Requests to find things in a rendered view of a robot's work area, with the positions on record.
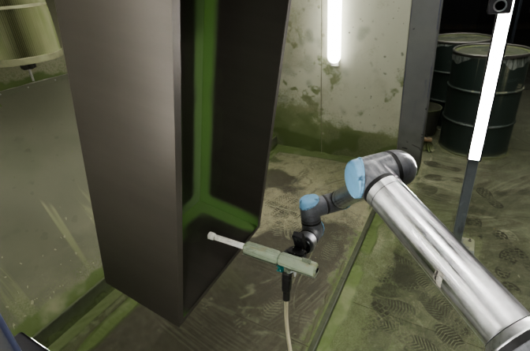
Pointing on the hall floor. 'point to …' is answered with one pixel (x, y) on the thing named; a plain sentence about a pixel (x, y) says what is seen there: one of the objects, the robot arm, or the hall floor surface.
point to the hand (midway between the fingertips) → (285, 268)
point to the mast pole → (476, 161)
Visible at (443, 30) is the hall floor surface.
